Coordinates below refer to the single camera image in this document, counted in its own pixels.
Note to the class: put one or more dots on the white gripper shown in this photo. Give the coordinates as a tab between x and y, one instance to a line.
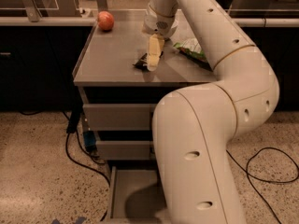
159	25

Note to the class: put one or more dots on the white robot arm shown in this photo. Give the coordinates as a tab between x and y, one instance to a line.
192	126

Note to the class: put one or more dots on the grey metal drawer cabinet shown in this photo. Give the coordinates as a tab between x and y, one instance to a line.
105	74

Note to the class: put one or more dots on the grey top drawer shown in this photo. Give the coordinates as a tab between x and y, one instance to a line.
119	117

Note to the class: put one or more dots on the grey middle drawer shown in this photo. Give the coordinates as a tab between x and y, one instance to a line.
125	150

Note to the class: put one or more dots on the grey open bottom drawer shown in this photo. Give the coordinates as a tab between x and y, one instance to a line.
136	197

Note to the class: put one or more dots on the white ceramic bowl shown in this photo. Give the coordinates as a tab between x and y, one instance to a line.
171	30

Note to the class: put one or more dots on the green chip bag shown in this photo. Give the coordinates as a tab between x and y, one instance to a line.
191	48

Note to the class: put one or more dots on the red apple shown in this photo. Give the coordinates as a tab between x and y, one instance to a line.
105	21

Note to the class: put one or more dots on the blue power adapter box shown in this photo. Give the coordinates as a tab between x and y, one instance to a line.
88	136

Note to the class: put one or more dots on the dark counter with rail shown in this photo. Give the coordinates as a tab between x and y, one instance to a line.
38	59

